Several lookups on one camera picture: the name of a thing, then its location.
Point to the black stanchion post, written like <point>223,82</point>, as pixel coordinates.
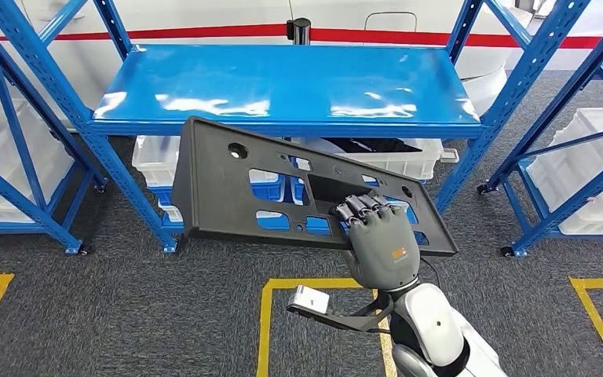
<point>300,31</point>

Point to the black part in crate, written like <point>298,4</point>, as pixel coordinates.
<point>374,145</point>

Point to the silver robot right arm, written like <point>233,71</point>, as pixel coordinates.
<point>437,328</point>

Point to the blue metal shelf rack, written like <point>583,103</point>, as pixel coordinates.
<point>280,83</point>
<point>15,198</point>
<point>567,203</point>

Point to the white car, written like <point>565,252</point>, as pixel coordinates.
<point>202,13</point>

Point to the black plastic plate bracket part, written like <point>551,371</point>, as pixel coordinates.
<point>213,198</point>

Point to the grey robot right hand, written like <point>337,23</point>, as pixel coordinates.
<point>384,249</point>

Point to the pale wrist camera on bracket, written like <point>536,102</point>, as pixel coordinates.
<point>309,299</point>

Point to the white crate stack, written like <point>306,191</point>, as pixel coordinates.
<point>593,172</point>
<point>5,156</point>

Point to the red barrier belt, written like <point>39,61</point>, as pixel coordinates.
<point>202,32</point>
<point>426,38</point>

